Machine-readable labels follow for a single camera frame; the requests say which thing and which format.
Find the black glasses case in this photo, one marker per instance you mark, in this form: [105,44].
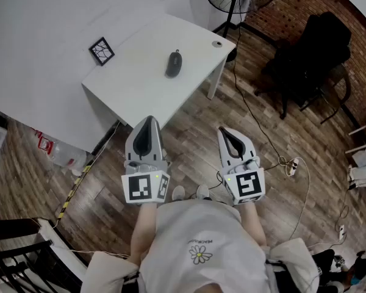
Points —
[174,64]

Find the white power strip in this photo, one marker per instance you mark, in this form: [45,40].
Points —
[292,167]

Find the person's right white shoe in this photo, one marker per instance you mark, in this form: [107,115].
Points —
[202,191]

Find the person's left forearm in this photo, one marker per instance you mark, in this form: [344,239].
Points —
[143,233]

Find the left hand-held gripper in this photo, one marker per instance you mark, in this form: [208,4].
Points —
[140,188]

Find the white flower print shirt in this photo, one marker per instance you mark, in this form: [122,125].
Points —
[201,224]

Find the yellow black hazard tape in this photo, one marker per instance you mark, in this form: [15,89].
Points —
[71,191]

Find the person's white shoe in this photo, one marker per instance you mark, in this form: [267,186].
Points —
[202,191]
[178,193]

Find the black framed picture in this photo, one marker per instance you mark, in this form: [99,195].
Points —
[101,51]

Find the person's left white shoe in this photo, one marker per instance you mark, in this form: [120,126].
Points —
[178,193]

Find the person's right forearm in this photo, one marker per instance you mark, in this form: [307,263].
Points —
[253,224]

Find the black office chair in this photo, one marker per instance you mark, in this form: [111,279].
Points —
[15,255]
[308,60]

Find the white wooden rack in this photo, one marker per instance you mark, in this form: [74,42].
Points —
[364,163]

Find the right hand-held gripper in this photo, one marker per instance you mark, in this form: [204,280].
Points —
[247,185]

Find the black standing fan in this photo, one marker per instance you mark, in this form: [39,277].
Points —
[233,11]

